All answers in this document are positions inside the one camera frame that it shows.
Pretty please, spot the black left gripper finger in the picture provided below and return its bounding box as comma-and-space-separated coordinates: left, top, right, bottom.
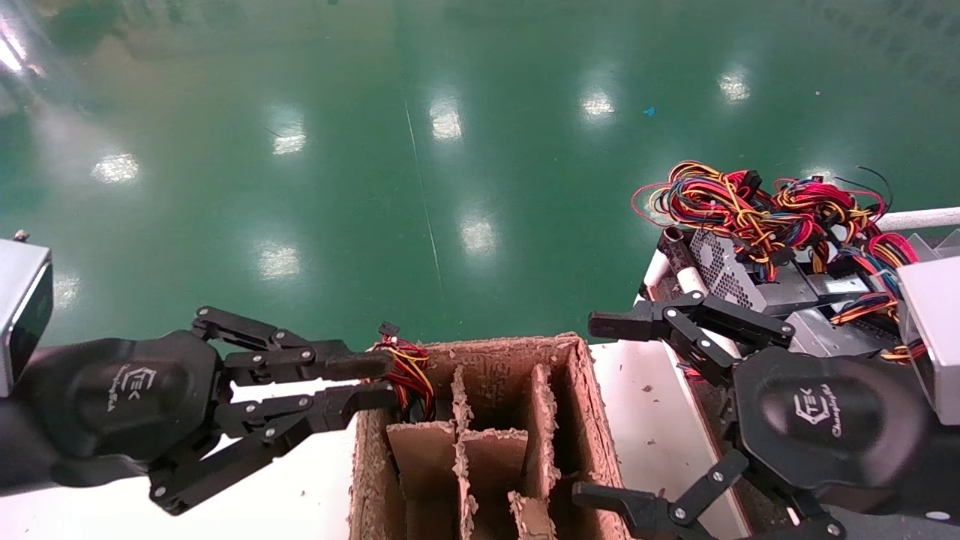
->
191, 305, 396, 387
148, 381, 400, 517

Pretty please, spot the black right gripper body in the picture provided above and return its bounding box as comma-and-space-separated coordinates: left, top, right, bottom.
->
731, 346, 935, 511

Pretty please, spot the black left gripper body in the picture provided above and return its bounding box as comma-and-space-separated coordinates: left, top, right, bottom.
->
21, 330, 230, 488

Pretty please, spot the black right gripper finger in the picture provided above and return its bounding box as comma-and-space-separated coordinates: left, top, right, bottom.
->
589, 291, 796, 387
572, 448, 751, 540

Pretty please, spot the short white rack pipe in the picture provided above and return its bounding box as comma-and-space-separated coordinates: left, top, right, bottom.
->
634, 250, 671, 305

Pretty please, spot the long white rack pipe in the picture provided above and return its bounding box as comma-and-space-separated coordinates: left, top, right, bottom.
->
675, 266, 745, 362

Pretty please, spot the grey perforated power supply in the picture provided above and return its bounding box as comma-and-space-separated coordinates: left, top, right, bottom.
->
688, 227, 820, 317

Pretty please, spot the grey metal power supply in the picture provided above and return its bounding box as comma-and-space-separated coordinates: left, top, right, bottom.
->
902, 229, 960, 265
784, 306, 902, 359

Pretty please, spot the worn brown cardboard box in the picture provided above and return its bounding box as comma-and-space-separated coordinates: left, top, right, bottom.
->
349, 332, 631, 540

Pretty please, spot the grey power supply white label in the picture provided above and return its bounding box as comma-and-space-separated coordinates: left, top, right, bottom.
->
806, 271, 875, 308

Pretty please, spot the cardboard divider insert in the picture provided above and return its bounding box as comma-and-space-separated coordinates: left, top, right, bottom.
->
386, 364, 560, 540

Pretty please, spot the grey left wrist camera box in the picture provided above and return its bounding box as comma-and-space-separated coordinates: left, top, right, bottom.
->
0, 238, 55, 398

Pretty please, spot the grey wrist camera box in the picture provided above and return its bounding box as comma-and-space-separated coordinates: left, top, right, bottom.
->
0, 238, 55, 398
896, 255, 960, 427

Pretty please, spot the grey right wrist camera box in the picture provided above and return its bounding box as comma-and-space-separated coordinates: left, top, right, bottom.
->
896, 255, 960, 427

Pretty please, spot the white rack rail pipe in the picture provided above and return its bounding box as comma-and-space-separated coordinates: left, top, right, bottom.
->
874, 208, 960, 232

